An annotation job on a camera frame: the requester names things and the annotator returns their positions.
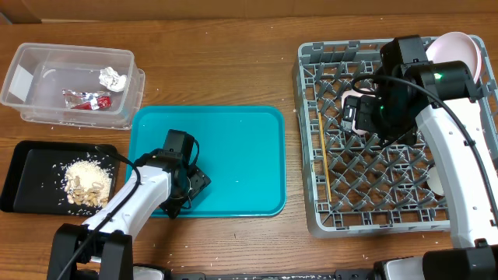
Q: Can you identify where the pink bowl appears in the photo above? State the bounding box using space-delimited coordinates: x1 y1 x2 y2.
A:
341 88 377 135

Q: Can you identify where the wooden chopstick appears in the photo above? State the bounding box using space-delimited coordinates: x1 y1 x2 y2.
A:
317 112 332 204

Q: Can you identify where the small white cup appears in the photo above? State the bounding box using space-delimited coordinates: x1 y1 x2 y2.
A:
426 166 444 196

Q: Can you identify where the rice and peanut shell pile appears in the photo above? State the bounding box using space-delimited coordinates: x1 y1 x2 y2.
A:
60 159 113 208

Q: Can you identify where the large plate with food scraps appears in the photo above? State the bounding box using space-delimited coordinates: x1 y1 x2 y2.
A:
426 32 482 83

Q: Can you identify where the red foil snack wrapper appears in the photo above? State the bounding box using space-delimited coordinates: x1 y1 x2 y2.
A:
62 89 112 110

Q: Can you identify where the white napkin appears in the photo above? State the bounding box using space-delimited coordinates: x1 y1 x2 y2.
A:
99 67 127 93

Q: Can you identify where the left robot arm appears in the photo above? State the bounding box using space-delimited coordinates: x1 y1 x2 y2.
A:
47 130 211 280

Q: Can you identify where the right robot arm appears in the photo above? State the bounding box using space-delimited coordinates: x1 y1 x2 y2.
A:
341 35 497 279

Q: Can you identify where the grey dishwasher rack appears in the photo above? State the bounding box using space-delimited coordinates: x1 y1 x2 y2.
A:
294 35 497 237

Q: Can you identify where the teal plastic tray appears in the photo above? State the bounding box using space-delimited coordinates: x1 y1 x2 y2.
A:
128 106 286 218

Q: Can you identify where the black plastic bin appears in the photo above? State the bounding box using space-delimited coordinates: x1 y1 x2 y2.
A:
1 140 119 216

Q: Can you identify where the clear plastic bin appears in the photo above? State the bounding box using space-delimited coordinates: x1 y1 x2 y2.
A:
1 43 146 130

